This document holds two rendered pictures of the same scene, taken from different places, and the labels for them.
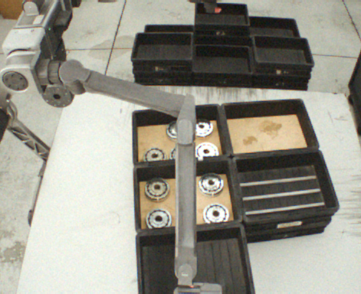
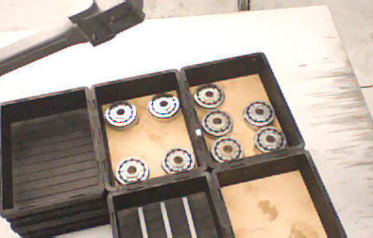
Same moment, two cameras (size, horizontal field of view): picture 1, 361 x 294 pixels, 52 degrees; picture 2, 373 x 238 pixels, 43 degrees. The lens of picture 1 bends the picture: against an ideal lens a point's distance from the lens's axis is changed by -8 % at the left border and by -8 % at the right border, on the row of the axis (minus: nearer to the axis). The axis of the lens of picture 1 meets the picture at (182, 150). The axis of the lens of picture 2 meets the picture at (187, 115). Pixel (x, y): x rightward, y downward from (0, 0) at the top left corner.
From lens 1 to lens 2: 1.16 m
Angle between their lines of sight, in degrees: 45
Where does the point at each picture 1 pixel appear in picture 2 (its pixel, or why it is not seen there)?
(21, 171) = not seen: hidden behind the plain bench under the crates
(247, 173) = (208, 211)
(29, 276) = not seen: hidden behind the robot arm
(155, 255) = (80, 121)
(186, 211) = (9, 49)
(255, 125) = (300, 217)
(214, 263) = (69, 180)
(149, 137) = (244, 88)
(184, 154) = (65, 23)
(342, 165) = not seen: outside the picture
